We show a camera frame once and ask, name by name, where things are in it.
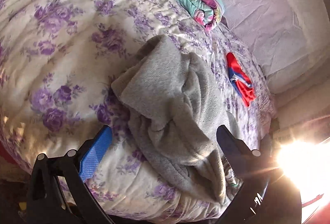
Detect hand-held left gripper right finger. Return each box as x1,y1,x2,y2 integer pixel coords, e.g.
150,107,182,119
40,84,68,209
216,125,302,224

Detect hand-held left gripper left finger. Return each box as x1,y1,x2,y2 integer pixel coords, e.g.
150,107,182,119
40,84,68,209
26,125,115,224

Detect grey fleece pants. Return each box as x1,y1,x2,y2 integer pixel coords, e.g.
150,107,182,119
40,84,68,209
111,34,241,205

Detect red and blue shorts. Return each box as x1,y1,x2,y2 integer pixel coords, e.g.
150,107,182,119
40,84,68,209
226,52,256,107

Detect purple floral bed sheet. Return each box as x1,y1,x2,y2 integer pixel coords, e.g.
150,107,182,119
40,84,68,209
0,0,277,224

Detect white lace cover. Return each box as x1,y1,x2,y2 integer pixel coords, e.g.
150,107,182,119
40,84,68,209
178,0,317,94

